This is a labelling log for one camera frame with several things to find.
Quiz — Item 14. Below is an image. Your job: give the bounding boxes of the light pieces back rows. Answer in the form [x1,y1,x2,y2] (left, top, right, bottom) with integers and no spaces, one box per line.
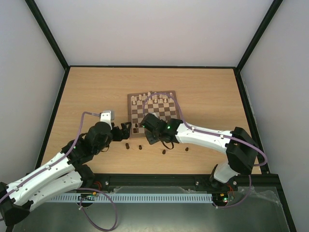
[127,92,174,105]

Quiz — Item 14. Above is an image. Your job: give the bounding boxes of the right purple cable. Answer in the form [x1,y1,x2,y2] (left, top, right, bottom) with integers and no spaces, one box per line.
[142,92,268,209]

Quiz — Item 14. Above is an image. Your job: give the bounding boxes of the white slotted cable duct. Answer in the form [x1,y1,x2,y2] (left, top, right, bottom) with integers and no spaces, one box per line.
[49,193,213,203]

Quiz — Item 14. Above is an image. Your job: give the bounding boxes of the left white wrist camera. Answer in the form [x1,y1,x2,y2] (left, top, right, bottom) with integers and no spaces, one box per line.
[100,110,114,128]

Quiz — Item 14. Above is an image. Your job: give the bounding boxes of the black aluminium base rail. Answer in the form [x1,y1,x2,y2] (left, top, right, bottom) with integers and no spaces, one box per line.
[24,164,278,194]

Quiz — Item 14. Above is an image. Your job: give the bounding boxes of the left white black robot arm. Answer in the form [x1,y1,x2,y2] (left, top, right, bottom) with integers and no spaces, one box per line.
[0,122,132,226]

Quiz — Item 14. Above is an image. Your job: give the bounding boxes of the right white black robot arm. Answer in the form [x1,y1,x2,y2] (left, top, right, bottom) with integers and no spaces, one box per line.
[140,113,261,189]

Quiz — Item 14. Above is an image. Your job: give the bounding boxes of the wooden chess board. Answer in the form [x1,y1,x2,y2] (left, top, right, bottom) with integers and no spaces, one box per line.
[127,90,181,139]

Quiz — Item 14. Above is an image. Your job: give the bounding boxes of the purple cable loop front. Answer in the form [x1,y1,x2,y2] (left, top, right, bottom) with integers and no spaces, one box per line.
[78,188,118,230]

